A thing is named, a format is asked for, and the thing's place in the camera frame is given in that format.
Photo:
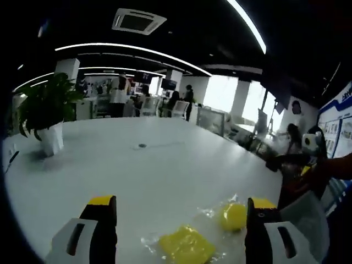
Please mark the ceiling air conditioner vent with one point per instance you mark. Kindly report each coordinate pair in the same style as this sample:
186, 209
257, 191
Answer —
138, 20

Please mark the grey office chair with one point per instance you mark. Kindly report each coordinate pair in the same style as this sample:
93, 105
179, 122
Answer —
211, 121

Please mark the yellow round silicone block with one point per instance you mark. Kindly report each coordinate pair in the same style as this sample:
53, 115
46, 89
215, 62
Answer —
232, 217

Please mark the black stand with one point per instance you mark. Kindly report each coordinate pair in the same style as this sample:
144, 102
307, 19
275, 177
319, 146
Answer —
270, 115

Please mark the blue and white wall poster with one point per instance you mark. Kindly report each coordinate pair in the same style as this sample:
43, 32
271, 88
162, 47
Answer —
338, 123

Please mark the person's right hand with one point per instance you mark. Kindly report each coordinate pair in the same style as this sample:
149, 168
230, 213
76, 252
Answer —
324, 171

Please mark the white mesh office chair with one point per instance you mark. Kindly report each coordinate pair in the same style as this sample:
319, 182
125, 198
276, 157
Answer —
305, 217

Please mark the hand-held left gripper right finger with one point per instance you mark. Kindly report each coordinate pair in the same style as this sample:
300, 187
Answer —
258, 236

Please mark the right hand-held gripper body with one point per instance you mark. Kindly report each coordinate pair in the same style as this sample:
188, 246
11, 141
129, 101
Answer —
309, 141

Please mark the long curved ceiling light strip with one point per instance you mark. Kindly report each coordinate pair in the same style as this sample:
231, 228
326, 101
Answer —
90, 44

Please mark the green plant in white pot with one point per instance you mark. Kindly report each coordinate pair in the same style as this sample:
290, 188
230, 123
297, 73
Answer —
46, 110

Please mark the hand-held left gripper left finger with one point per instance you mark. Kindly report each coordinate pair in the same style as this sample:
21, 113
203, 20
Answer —
101, 233

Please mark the white office desk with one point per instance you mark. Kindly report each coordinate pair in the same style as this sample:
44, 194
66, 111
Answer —
88, 108

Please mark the small black object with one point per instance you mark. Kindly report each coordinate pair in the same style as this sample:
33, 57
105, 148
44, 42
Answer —
11, 162

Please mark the yellow rectangular silicone block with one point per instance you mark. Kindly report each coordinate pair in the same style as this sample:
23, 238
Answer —
187, 244

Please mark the dark wall screen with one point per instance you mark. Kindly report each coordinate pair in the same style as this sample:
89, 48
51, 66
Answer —
169, 83

